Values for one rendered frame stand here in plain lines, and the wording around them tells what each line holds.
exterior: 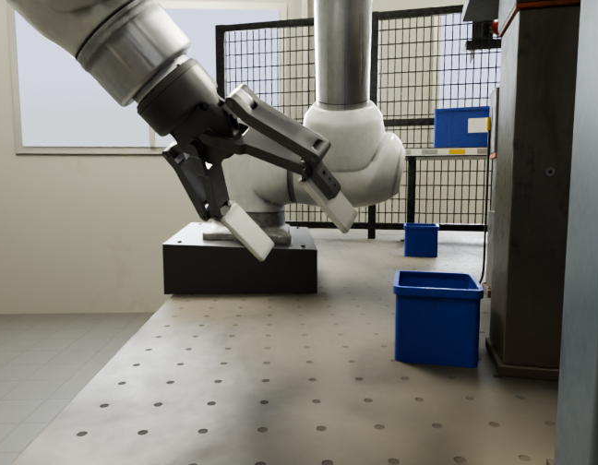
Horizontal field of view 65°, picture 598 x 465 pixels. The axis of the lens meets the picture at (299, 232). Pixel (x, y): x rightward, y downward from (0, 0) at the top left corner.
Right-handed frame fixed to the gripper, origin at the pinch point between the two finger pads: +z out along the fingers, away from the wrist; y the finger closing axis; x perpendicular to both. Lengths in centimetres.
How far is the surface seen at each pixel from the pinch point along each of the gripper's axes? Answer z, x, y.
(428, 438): 14.3, 14.4, -11.7
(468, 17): -0.7, -41.4, -11.5
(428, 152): 42, -97, 39
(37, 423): 31, 14, 174
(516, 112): 4.6, -16.2, -19.4
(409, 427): 14.1, 13.7, -9.7
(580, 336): 7.9, 10.4, -25.4
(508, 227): 13.3, -9.0, -15.4
